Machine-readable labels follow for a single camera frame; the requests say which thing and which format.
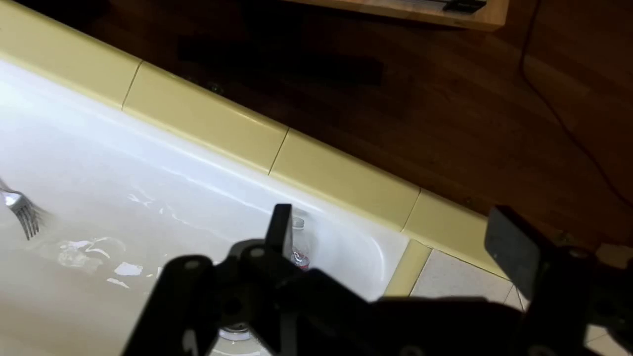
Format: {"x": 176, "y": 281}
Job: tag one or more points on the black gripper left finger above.
{"x": 279, "y": 231}

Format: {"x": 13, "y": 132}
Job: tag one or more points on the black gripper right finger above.
{"x": 518, "y": 249}

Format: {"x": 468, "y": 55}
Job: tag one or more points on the white porcelain sink basin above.
{"x": 122, "y": 198}

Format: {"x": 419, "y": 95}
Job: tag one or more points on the light wooden board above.
{"x": 486, "y": 18}

